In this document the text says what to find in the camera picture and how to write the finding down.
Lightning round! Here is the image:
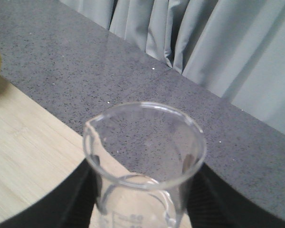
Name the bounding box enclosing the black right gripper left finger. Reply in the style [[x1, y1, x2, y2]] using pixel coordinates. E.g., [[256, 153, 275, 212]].
[[0, 160, 96, 228]]

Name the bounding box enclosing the clear glass beaker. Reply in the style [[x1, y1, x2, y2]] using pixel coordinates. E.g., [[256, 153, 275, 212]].
[[83, 102, 207, 228]]

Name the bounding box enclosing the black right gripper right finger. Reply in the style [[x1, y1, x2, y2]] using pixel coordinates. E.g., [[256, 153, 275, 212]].
[[187, 164, 285, 228]]

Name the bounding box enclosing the grey curtain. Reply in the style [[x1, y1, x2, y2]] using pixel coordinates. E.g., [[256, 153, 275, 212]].
[[65, 0, 285, 134]]

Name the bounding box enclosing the light wooden cutting board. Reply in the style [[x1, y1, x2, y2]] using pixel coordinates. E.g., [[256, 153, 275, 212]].
[[0, 73, 193, 228]]

